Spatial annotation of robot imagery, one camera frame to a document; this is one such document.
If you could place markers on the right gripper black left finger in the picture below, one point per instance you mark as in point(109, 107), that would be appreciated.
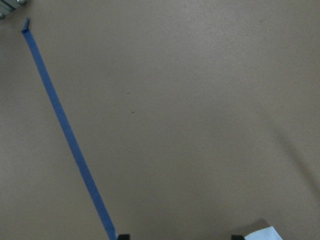
point(123, 237)

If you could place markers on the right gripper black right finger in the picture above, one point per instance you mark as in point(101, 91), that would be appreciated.
point(237, 237)

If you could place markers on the light blue t-shirt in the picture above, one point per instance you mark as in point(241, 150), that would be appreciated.
point(268, 233)

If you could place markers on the brown paper table cover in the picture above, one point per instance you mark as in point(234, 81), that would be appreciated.
point(198, 119)

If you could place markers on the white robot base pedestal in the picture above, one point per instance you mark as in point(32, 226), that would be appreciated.
point(9, 6)

